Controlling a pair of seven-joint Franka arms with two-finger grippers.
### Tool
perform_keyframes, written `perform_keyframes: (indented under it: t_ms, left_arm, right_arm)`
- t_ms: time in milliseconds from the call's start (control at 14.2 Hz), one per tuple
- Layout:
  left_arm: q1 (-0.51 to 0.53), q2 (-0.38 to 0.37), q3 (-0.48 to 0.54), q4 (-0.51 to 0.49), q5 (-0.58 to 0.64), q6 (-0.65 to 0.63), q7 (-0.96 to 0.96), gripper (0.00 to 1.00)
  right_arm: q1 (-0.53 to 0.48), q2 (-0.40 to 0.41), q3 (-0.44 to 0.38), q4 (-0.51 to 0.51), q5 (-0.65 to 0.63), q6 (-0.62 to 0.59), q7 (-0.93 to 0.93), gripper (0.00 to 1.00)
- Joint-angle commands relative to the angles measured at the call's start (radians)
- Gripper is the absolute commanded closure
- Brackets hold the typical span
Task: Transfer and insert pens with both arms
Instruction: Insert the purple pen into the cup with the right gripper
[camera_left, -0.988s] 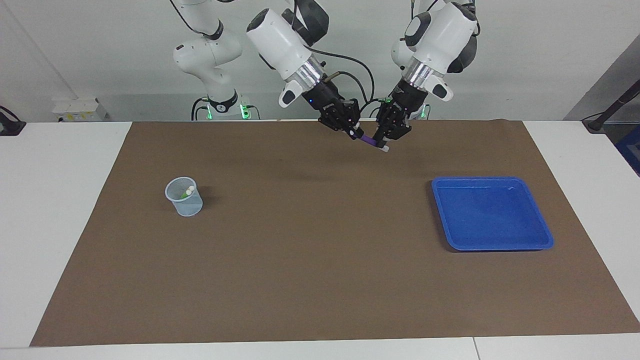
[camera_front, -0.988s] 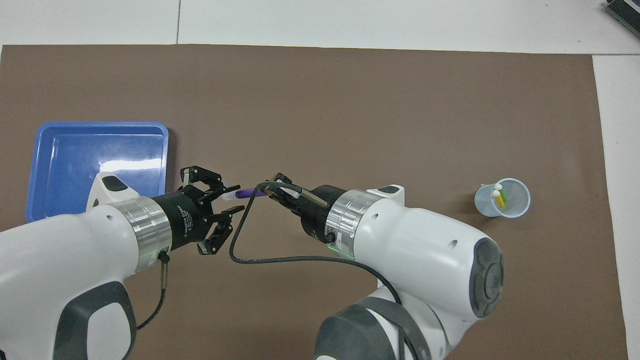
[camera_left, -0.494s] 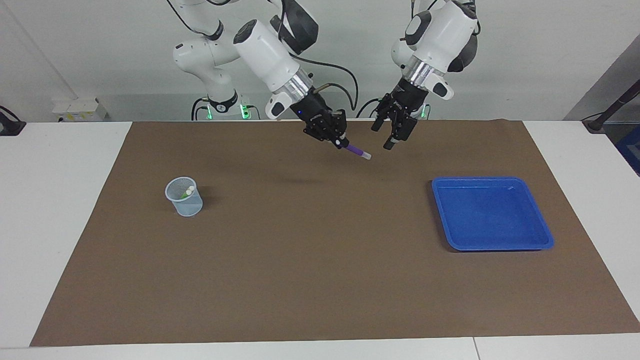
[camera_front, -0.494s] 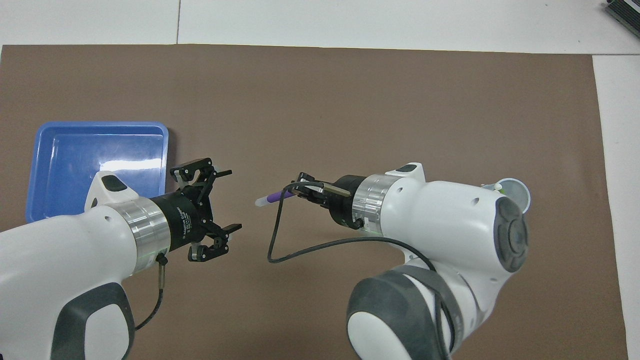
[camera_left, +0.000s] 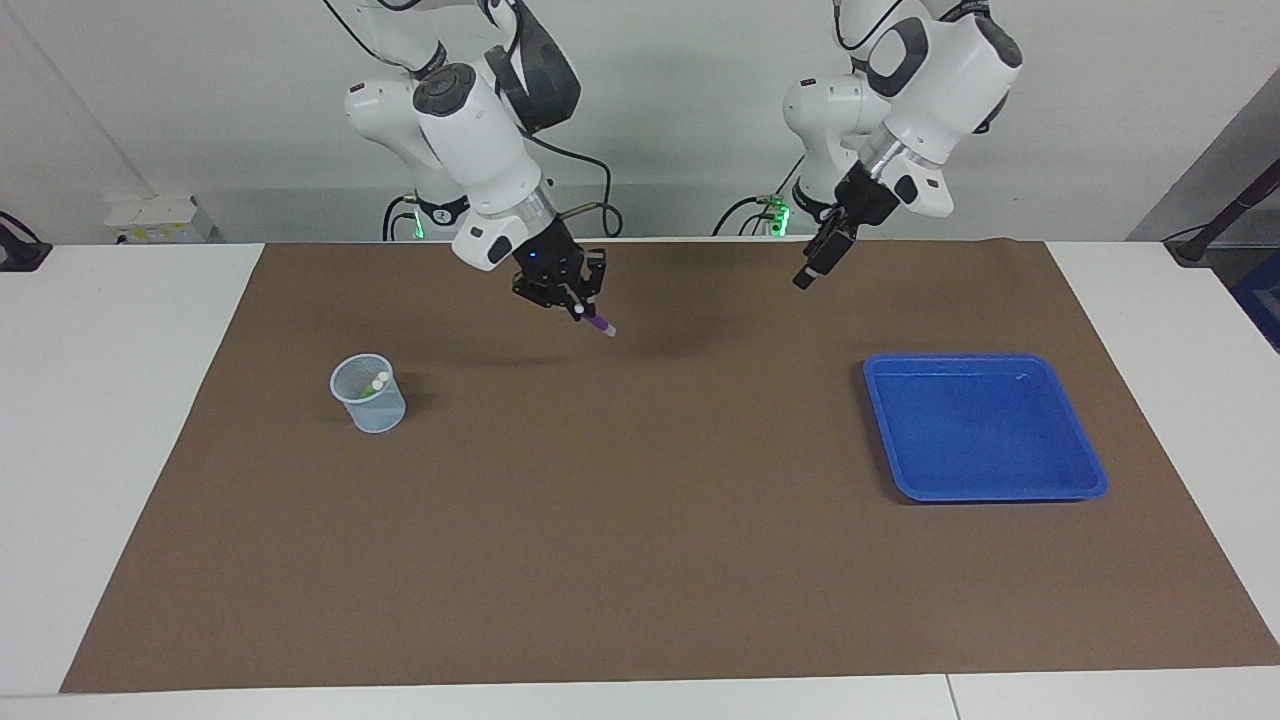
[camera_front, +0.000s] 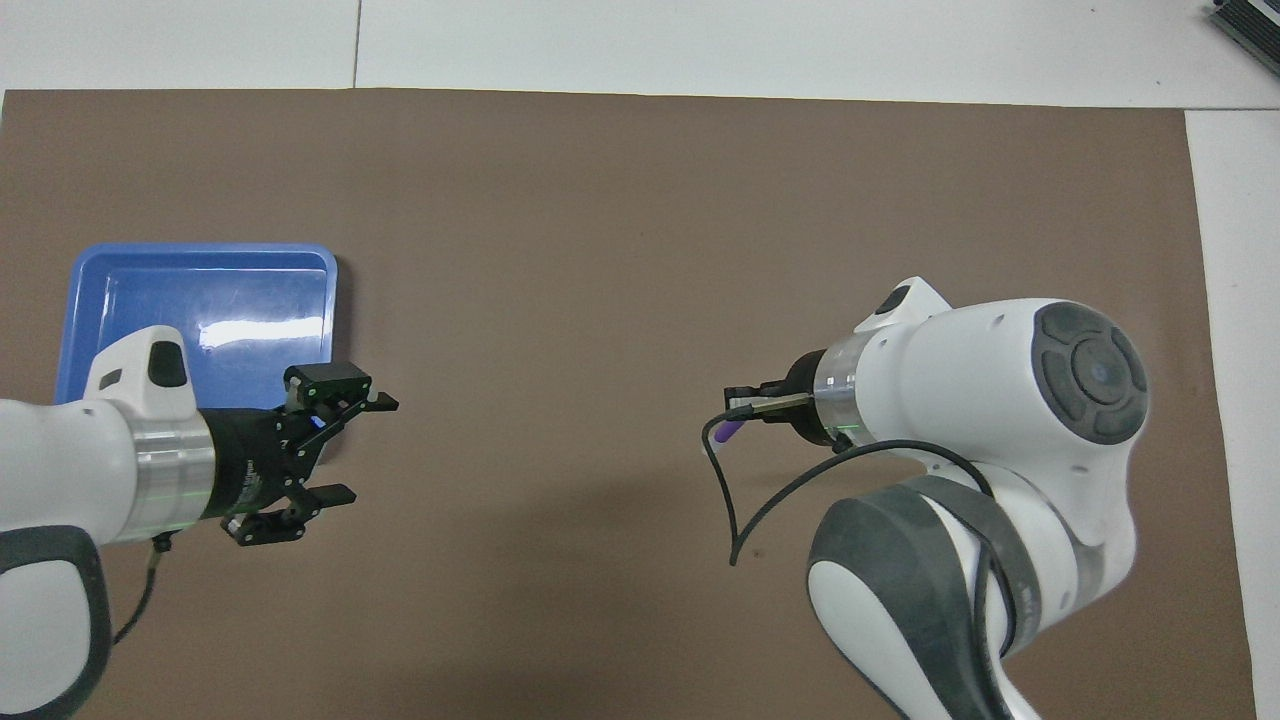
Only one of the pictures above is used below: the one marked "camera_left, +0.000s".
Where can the brown table mat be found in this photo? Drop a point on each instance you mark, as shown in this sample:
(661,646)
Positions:
(640,520)

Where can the black stand pole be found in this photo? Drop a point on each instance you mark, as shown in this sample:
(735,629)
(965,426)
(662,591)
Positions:
(1225,215)

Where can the purple pen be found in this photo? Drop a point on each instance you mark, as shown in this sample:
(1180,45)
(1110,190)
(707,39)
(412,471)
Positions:
(598,322)

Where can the green pen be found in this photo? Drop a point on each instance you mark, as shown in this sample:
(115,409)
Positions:
(368,391)

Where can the white power box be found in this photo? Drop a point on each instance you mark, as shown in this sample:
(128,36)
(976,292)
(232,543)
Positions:
(160,220)

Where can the black table clamp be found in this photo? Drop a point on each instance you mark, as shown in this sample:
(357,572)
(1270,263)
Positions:
(20,255)

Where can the pale blue mesh cup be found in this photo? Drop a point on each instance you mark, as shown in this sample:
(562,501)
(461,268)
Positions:
(375,412)

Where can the blue plastic tray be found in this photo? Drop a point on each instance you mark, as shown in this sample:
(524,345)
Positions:
(985,430)

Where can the blue crate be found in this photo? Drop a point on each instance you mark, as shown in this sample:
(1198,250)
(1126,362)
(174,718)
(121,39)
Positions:
(1262,300)

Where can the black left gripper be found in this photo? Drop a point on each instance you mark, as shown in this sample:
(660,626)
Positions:
(862,200)

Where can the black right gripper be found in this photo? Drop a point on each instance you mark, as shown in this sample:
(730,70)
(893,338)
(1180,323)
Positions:
(548,262)

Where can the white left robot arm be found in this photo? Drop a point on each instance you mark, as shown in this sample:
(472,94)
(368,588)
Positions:
(940,80)

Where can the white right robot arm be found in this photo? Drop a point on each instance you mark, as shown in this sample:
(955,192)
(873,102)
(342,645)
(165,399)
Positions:
(480,140)

